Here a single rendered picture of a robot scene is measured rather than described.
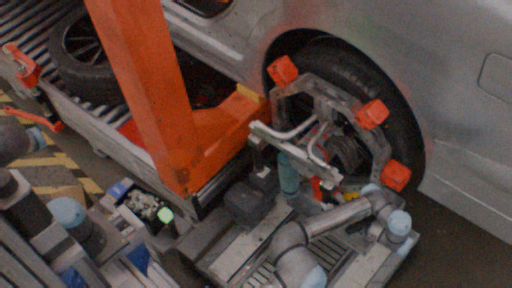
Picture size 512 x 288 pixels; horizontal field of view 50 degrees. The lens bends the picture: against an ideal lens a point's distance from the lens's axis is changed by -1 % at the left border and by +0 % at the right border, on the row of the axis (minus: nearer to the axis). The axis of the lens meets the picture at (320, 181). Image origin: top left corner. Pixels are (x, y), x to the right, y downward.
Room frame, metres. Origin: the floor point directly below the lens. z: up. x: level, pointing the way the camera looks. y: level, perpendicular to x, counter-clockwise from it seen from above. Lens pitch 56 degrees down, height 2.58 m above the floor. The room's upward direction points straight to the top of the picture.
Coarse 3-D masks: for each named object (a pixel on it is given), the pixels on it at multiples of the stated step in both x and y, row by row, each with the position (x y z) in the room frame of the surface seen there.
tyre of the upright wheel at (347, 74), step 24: (312, 48) 1.57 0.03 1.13; (336, 48) 1.54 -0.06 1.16; (312, 72) 1.48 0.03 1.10; (336, 72) 1.42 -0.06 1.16; (360, 72) 1.40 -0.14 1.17; (384, 72) 1.42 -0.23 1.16; (360, 96) 1.35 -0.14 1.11; (384, 96) 1.33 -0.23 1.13; (384, 120) 1.28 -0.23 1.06; (408, 120) 1.30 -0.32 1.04; (408, 144) 1.25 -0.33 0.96; (336, 168) 1.40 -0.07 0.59; (408, 168) 1.24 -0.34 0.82
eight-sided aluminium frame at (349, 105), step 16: (304, 80) 1.42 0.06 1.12; (320, 80) 1.42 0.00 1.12; (272, 96) 1.49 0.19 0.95; (320, 96) 1.36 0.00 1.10; (336, 96) 1.36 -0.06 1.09; (352, 96) 1.34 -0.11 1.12; (272, 112) 1.50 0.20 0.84; (352, 112) 1.27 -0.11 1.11; (288, 128) 1.51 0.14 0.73; (368, 144) 1.22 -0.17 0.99; (384, 144) 1.23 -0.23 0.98; (384, 160) 1.19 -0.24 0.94; (320, 176) 1.35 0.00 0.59; (352, 176) 1.32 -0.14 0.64; (368, 176) 1.27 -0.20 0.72; (352, 192) 1.25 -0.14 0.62
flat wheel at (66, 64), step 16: (64, 16) 2.51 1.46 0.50; (80, 16) 2.51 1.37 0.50; (64, 32) 2.37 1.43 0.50; (80, 32) 2.47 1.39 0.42; (96, 32) 2.40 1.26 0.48; (48, 48) 2.25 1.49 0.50; (64, 48) 2.25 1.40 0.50; (80, 48) 2.27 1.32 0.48; (64, 64) 2.12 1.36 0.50; (80, 64) 2.13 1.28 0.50; (64, 80) 2.13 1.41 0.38; (80, 80) 2.04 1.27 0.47; (96, 80) 2.04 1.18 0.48; (112, 80) 2.04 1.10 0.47; (80, 96) 2.07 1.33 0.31; (96, 96) 2.04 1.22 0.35; (112, 96) 2.04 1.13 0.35
